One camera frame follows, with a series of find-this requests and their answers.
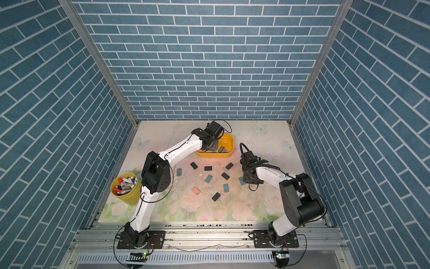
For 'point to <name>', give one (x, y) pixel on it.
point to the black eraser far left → (194, 165)
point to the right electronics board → (282, 258)
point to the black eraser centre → (225, 176)
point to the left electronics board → (140, 257)
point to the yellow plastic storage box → (225, 144)
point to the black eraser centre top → (208, 168)
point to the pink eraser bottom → (196, 190)
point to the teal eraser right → (242, 181)
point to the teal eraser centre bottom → (226, 188)
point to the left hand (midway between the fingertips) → (215, 146)
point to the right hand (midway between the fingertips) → (252, 179)
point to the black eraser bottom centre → (216, 196)
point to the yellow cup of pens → (126, 188)
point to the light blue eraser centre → (208, 178)
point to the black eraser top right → (229, 166)
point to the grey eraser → (223, 150)
